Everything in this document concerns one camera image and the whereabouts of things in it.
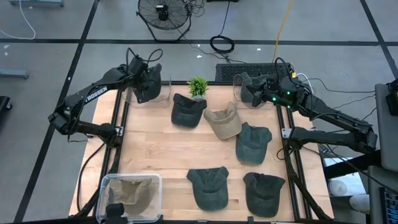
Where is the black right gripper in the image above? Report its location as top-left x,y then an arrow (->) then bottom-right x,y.
247,77 -> 296,108

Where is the black baseball cap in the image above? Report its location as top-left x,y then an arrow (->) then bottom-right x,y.
170,93 -> 208,129
243,172 -> 286,218
134,63 -> 164,104

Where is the tan baseball cap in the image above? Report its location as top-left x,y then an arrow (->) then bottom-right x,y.
203,101 -> 243,141
108,177 -> 154,216

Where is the clear plastic bin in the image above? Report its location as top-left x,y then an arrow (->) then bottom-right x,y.
121,73 -> 172,109
95,173 -> 164,224
232,73 -> 284,110

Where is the small plant in white pot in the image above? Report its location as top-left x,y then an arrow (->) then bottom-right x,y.
187,76 -> 210,102

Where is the black floor fan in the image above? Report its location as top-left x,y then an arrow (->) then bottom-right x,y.
136,0 -> 193,44

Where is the black diagonal beam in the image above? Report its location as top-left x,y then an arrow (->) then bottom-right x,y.
323,150 -> 382,180

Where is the white round container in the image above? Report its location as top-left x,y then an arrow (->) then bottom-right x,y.
328,179 -> 348,197

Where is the grey furniture base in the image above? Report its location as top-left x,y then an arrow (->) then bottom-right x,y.
7,0 -> 65,7

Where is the grey floor bar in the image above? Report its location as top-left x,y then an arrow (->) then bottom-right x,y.
0,68 -> 30,80

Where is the black device on desk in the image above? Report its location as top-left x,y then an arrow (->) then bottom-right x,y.
385,78 -> 398,117

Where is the grey desk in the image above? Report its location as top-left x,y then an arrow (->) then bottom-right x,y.
374,83 -> 398,174

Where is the black floor item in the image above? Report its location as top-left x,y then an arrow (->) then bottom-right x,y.
0,95 -> 13,113

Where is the black object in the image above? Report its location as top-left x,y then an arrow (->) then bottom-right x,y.
104,203 -> 129,224

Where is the white rounded object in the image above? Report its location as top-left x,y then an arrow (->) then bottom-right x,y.
349,194 -> 371,215

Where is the grey side table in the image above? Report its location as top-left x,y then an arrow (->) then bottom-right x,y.
368,165 -> 398,224

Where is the black device with lit keys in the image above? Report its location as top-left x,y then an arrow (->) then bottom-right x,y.
379,186 -> 398,224

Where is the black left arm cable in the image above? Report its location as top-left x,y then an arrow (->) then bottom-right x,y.
125,47 -> 164,68

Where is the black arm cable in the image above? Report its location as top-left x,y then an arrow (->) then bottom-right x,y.
274,57 -> 292,80
125,47 -> 164,68

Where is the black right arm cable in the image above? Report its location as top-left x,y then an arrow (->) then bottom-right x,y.
274,57 -> 292,80

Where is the black aluminium frame rail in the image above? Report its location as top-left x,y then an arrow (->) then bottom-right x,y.
118,80 -> 290,86
275,81 -> 334,222
74,81 -> 131,218

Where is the white looped cable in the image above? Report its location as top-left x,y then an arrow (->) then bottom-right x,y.
295,72 -> 315,96

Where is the coiled black cable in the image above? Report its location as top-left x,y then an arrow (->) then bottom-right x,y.
209,0 -> 236,55

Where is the yellow cable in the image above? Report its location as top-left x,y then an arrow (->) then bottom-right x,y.
272,0 -> 295,63

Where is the white floor cable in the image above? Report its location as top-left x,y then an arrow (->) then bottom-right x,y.
0,0 -> 37,40

